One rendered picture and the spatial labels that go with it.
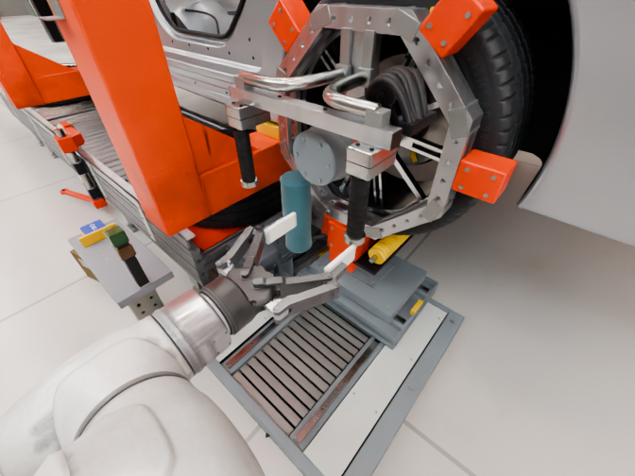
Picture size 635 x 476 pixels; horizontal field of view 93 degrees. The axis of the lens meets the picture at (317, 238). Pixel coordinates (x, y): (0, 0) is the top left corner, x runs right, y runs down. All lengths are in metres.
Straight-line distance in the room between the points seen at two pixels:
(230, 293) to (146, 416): 0.17
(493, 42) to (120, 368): 0.75
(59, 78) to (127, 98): 1.97
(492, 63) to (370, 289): 0.84
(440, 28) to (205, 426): 0.65
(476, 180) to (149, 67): 0.80
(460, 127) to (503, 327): 1.10
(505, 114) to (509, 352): 1.05
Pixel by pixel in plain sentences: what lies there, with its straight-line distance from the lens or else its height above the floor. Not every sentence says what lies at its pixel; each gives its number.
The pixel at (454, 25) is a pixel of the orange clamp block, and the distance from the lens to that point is 0.66.
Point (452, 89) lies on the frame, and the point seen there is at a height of 1.01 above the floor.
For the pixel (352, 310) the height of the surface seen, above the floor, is 0.17.
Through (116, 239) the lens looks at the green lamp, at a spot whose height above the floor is 0.65.
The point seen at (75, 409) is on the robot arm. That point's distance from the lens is 0.35.
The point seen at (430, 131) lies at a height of 0.82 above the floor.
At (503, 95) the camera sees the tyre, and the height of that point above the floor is 0.99.
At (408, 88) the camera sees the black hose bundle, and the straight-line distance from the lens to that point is 0.59.
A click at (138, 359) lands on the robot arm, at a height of 0.89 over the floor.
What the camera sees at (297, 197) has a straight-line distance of 0.85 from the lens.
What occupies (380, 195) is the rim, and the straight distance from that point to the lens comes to 0.95.
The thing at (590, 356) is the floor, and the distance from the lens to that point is 1.72.
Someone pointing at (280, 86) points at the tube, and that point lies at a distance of 0.67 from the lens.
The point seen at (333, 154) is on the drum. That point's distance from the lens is 0.66.
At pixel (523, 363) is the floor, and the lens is 1.54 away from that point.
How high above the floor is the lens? 1.16
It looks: 41 degrees down
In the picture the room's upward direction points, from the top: straight up
